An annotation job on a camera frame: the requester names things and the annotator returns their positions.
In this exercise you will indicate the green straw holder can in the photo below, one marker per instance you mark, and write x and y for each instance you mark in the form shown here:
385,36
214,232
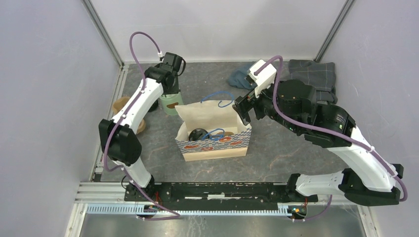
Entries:
169,101

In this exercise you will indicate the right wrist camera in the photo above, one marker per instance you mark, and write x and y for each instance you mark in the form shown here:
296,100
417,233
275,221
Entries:
262,80

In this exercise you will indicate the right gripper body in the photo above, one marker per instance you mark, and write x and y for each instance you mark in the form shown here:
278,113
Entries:
264,104

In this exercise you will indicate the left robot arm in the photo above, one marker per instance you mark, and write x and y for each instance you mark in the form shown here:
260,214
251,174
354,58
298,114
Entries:
118,135

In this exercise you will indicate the blue cloth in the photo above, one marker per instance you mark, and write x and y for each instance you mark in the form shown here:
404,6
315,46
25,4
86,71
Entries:
238,78

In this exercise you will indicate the paper takeout bag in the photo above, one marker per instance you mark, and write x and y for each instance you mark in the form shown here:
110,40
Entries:
213,116

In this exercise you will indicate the grey plaid cloth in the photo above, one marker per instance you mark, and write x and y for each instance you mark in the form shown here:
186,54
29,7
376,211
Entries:
322,76

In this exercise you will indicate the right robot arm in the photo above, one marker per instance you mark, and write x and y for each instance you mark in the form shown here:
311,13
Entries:
368,180

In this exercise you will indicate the black plastic cup lid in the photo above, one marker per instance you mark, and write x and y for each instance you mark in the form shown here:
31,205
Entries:
198,134

